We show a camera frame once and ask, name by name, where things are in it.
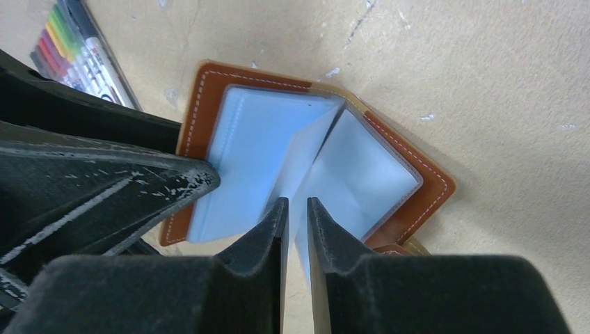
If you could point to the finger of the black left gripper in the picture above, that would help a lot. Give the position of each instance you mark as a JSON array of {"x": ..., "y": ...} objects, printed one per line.
[
  {"x": 28, "y": 99},
  {"x": 63, "y": 195}
]

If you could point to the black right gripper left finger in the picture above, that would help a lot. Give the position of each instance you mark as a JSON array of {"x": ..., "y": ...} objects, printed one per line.
[{"x": 239, "y": 290}]

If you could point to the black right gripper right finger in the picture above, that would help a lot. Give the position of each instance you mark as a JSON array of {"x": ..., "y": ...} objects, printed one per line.
[{"x": 357, "y": 290}]

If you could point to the brown leather card holder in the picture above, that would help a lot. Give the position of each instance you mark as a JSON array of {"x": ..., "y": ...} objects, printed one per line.
[{"x": 270, "y": 136}]

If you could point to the pack of coloured markers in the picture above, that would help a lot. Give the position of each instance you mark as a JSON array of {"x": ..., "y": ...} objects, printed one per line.
[{"x": 71, "y": 50}]

